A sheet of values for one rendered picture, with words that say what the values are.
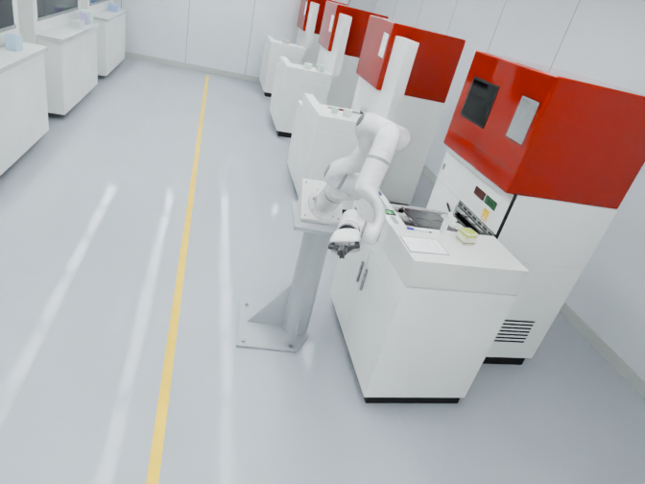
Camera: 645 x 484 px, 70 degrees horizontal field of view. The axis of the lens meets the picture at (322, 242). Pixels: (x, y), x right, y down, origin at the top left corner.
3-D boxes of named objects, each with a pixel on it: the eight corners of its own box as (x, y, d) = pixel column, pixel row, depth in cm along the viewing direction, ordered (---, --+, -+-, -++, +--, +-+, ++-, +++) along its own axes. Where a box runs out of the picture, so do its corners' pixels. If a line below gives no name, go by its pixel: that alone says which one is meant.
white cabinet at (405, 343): (404, 305, 351) (441, 210, 313) (459, 407, 270) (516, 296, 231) (324, 300, 334) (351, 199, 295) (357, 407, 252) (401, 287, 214)
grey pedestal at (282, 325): (235, 347, 272) (256, 226, 234) (240, 302, 310) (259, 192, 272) (319, 355, 282) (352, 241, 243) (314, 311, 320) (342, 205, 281)
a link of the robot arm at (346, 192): (328, 178, 239) (343, 158, 217) (360, 192, 242) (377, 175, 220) (321, 197, 235) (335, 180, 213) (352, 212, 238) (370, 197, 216)
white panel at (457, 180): (433, 198, 330) (452, 144, 311) (488, 258, 261) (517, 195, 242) (429, 197, 329) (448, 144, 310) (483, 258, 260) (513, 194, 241)
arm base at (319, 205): (304, 214, 250) (313, 203, 233) (312, 182, 256) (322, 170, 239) (337, 224, 254) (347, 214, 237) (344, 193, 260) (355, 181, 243)
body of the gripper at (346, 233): (363, 242, 164) (360, 255, 154) (334, 243, 166) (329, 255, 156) (361, 223, 161) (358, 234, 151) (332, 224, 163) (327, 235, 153)
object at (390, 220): (370, 205, 293) (376, 184, 286) (398, 249, 246) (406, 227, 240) (356, 203, 290) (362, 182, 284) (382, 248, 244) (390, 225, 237)
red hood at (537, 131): (535, 158, 329) (575, 73, 301) (618, 209, 260) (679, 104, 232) (441, 142, 309) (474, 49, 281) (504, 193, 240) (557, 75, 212)
